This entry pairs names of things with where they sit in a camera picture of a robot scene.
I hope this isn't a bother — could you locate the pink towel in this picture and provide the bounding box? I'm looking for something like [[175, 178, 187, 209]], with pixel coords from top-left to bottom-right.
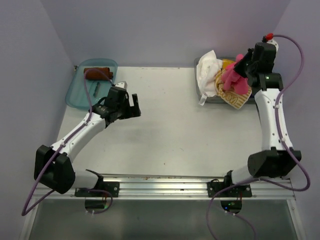
[[221, 54, 249, 95]]

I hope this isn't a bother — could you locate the brown microfiber towel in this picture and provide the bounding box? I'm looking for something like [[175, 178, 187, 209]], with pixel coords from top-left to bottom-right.
[[83, 67, 114, 81]]

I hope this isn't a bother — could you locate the teal translucent plastic bin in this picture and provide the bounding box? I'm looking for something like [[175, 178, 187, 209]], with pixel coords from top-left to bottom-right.
[[65, 58, 118, 111]]

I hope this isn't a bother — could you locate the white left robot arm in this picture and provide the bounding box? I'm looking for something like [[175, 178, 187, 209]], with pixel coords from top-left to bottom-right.
[[34, 81, 141, 197]]

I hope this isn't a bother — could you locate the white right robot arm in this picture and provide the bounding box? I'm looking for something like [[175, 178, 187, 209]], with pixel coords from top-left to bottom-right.
[[222, 41, 302, 197]]

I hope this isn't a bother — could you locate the white towel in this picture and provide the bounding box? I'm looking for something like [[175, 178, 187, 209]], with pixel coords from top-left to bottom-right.
[[196, 50, 223, 106]]

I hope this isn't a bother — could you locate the yellow striped towel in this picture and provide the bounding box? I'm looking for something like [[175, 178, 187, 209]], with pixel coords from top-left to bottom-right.
[[215, 58, 252, 110]]

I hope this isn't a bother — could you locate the metal tray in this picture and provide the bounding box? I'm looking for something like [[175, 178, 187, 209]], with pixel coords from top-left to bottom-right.
[[193, 57, 256, 105]]

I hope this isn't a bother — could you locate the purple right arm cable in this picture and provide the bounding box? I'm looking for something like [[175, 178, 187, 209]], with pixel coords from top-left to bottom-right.
[[206, 32, 311, 240]]

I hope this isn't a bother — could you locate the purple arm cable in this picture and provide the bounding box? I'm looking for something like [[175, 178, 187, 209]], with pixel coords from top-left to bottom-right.
[[21, 68, 115, 217], [206, 32, 311, 240]]

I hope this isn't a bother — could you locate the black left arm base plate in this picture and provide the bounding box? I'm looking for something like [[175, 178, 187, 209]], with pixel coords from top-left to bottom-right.
[[74, 181, 120, 198]]

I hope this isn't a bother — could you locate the aluminium mounting rail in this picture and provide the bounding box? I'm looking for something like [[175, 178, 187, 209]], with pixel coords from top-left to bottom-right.
[[31, 176, 296, 201]]

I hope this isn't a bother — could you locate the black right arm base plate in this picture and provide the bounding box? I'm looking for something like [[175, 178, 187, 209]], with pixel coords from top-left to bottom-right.
[[206, 180, 253, 198]]

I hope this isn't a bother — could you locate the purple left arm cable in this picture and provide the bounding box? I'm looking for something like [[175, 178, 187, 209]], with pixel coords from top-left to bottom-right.
[[21, 68, 115, 217]]

